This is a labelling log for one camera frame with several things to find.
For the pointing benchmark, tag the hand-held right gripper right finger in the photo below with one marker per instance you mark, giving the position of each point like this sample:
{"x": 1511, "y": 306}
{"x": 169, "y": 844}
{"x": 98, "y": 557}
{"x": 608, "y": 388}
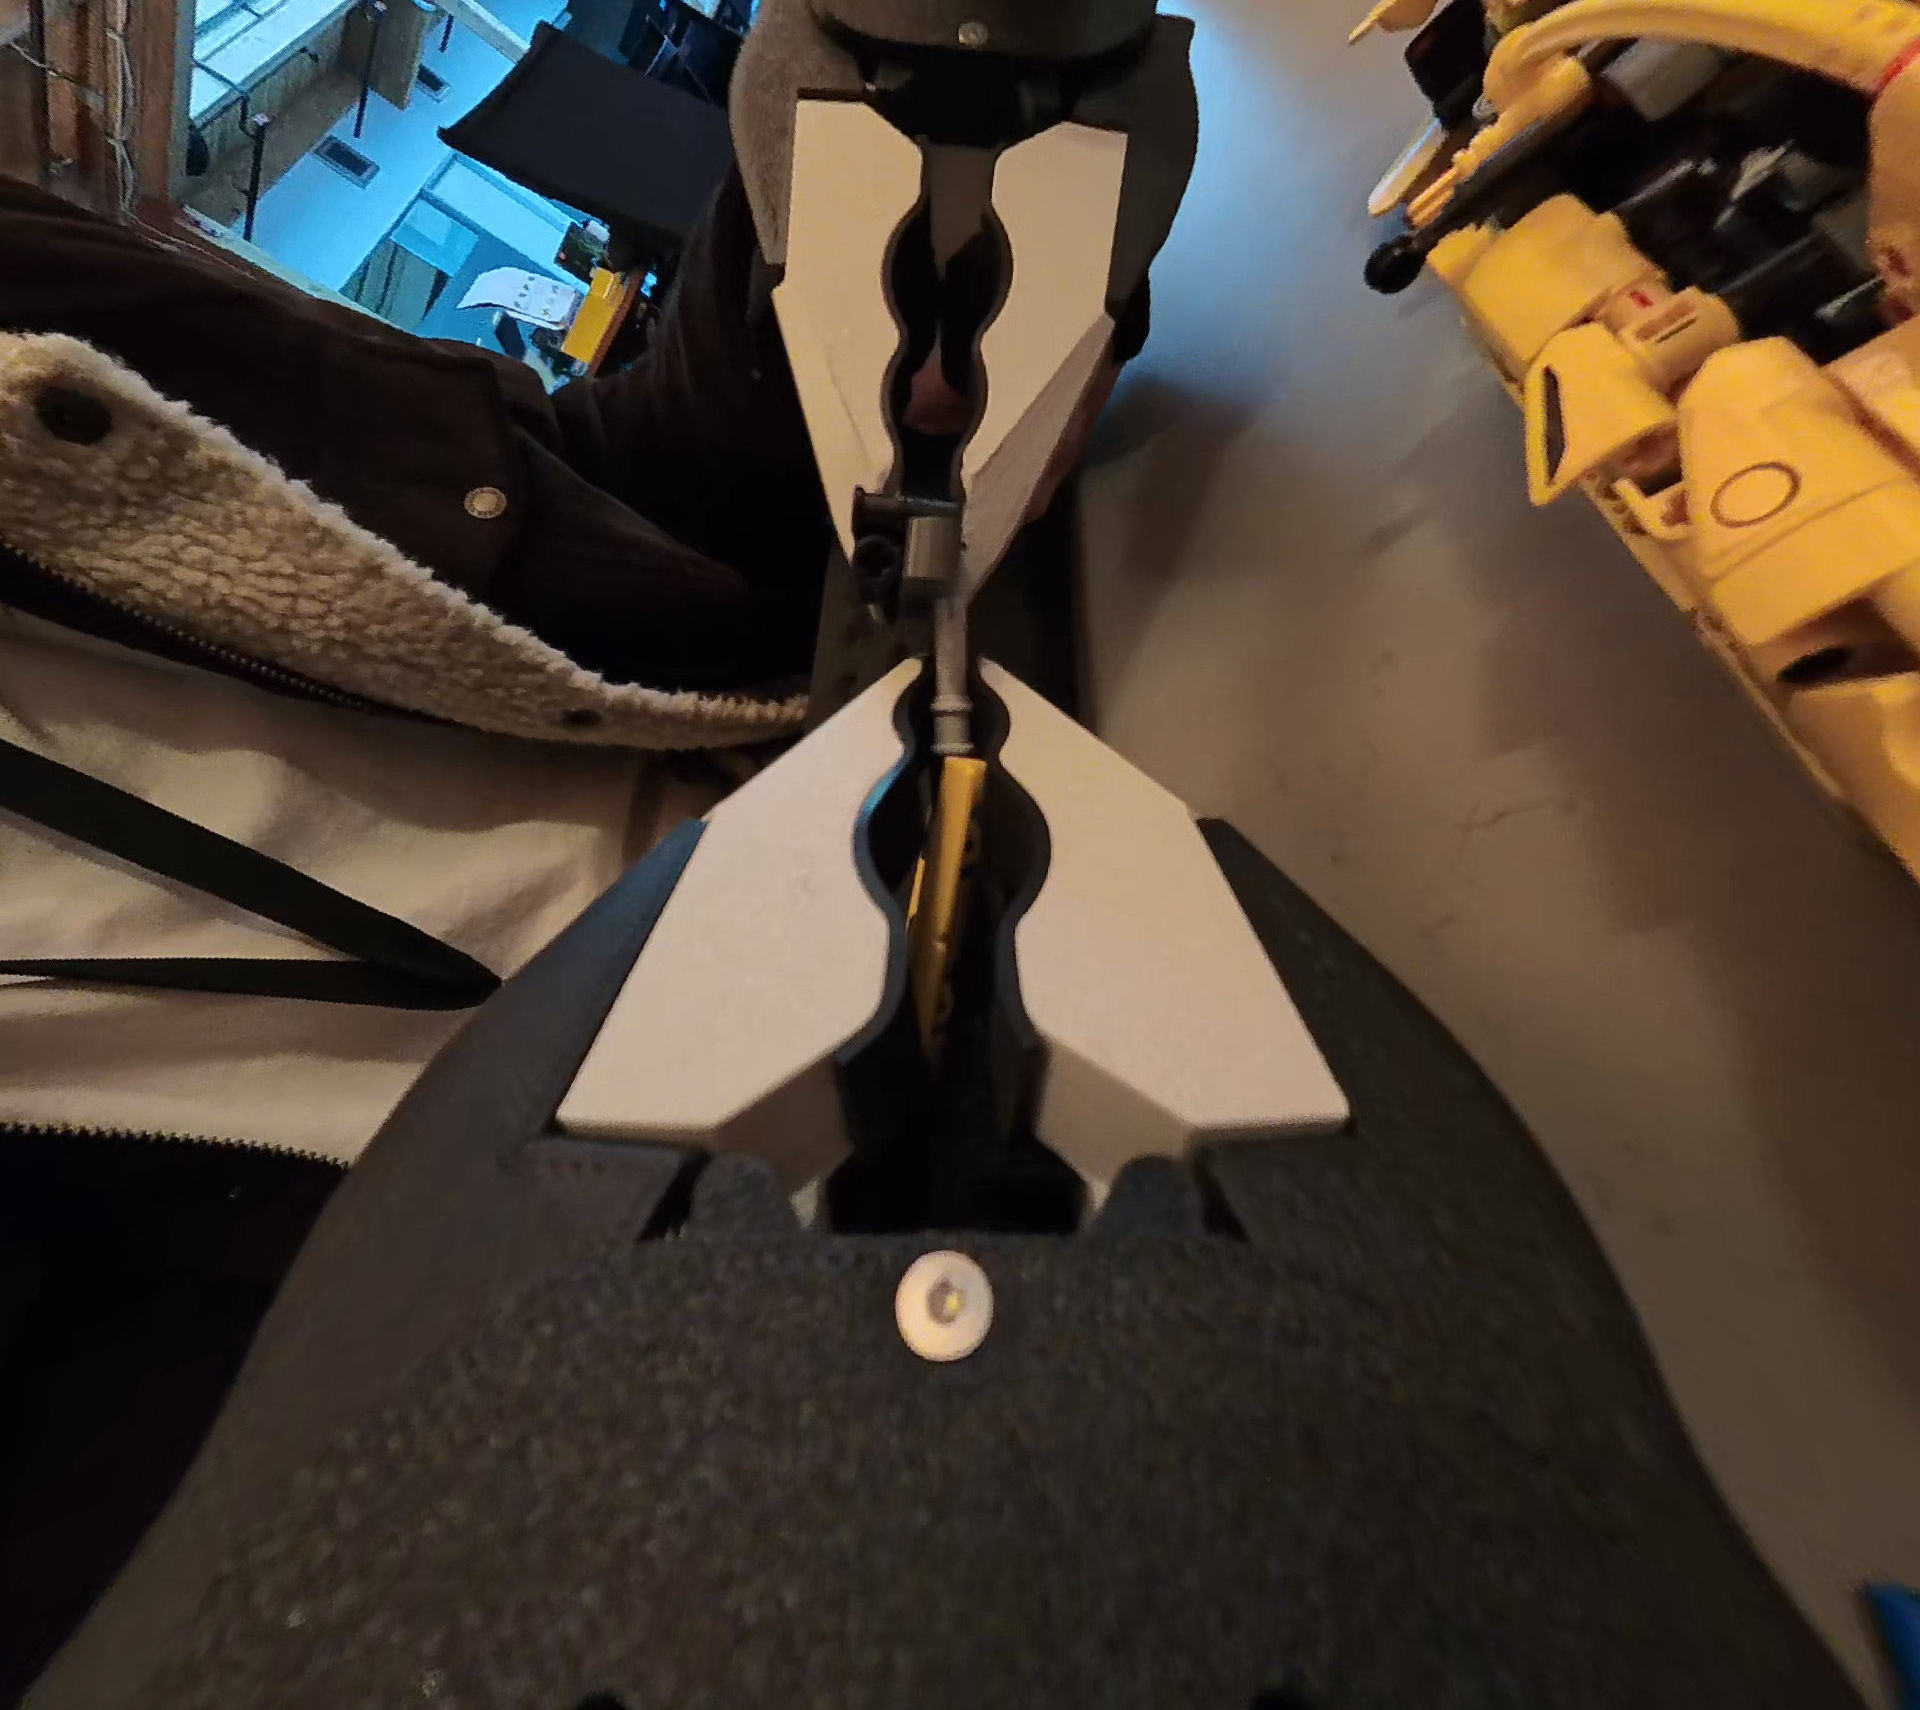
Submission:
{"x": 1187, "y": 989}

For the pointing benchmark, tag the person's left hand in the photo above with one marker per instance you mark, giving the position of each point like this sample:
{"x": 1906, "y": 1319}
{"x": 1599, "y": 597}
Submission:
{"x": 935, "y": 394}

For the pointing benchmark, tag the yellow panel with axle pin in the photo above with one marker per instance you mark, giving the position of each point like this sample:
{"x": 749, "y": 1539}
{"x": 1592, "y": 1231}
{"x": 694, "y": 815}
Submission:
{"x": 946, "y": 867}

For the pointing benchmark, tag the person's left forearm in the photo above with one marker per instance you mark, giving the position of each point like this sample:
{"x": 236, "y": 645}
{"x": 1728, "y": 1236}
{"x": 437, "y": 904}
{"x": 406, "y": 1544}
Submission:
{"x": 689, "y": 419}

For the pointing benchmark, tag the white striped shirt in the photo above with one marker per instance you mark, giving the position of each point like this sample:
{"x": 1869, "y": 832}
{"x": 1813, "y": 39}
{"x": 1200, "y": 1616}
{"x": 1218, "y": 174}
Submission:
{"x": 222, "y": 1066}

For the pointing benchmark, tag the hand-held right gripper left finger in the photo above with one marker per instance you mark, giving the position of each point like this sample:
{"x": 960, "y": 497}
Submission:
{"x": 718, "y": 989}

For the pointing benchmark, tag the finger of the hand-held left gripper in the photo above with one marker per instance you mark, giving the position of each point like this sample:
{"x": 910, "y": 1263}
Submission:
{"x": 834, "y": 235}
{"x": 1060, "y": 268}

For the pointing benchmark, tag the blue brick pin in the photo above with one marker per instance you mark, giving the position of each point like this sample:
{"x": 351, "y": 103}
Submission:
{"x": 1892, "y": 1652}

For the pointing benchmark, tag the yellow toy brick car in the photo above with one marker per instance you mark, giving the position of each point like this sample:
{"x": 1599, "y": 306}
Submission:
{"x": 1728, "y": 388}

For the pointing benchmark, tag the brown fleece-lined jacket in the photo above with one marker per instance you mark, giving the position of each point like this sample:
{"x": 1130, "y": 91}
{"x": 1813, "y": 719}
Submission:
{"x": 222, "y": 511}

